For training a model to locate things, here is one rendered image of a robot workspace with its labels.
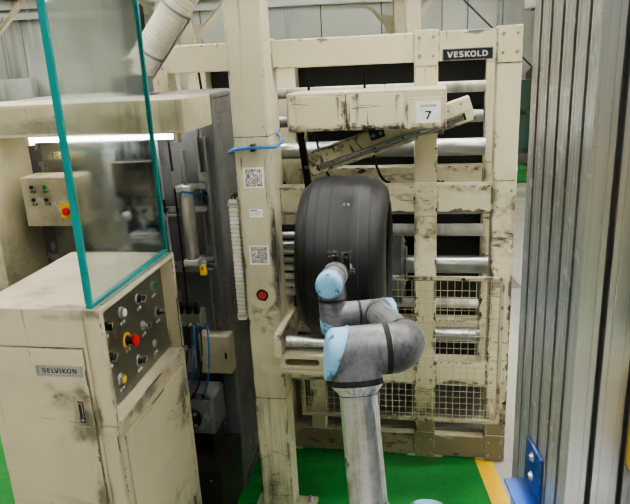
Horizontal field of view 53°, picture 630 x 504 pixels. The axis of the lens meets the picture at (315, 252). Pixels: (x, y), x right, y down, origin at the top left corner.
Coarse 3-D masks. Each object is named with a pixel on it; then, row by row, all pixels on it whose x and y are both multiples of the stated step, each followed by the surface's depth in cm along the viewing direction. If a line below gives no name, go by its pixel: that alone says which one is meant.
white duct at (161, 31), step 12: (168, 0) 243; (180, 0) 242; (192, 0) 243; (156, 12) 246; (168, 12) 244; (180, 12) 244; (156, 24) 246; (168, 24) 246; (180, 24) 248; (144, 36) 248; (156, 36) 247; (168, 36) 248; (144, 48) 249; (156, 48) 250; (168, 48) 254; (156, 60) 253
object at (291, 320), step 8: (288, 312) 253; (296, 312) 260; (288, 320) 246; (296, 320) 261; (280, 328) 238; (288, 328) 246; (296, 328) 261; (280, 336) 233; (280, 344) 234; (280, 352) 235
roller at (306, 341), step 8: (288, 336) 238; (296, 336) 237; (304, 336) 237; (312, 336) 237; (320, 336) 236; (288, 344) 237; (296, 344) 237; (304, 344) 236; (312, 344) 235; (320, 344) 235
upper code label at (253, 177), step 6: (246, 168) 228; (252, 168) 227; (258, 168) 227; (246, 174) 228; (252, 174) 228; (258, 174) 228; (246, 180) 229; (252, 180) 229; (258, 180) 228; (246, 186) 230; (252, 186) 229; (258, 186) 229
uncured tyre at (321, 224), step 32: (320, 192) 222; (352, 192) 219; (384, 192) 225; (320, 224) 214; (352, 224) 212; (384, 224) 217; (320, 256) 212; (352, 256) 210; (384, 256) 215; (352, 288) 212; (384, 288) 217
